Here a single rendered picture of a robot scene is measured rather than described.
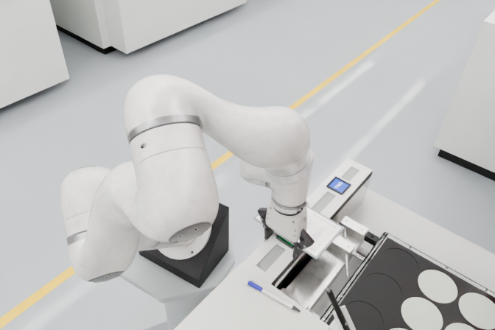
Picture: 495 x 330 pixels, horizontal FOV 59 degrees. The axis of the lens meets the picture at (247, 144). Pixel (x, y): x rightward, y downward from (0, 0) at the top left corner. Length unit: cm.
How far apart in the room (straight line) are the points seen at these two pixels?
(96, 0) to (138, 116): 340
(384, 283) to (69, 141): 243
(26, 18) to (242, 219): 202
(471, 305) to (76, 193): 99
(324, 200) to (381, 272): 25
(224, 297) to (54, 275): 147
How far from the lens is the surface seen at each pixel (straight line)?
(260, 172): 86
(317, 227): 123
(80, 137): 320
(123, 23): 388
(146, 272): 132
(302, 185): 97
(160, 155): 55
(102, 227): 79
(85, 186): 91
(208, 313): 107
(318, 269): 126
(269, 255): 117
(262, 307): 108
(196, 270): 124
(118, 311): 224
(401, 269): 130
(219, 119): 58
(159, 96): 58
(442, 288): 130
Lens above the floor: 190
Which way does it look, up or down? 39 degrees down
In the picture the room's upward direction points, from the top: 3 degrees clockwise
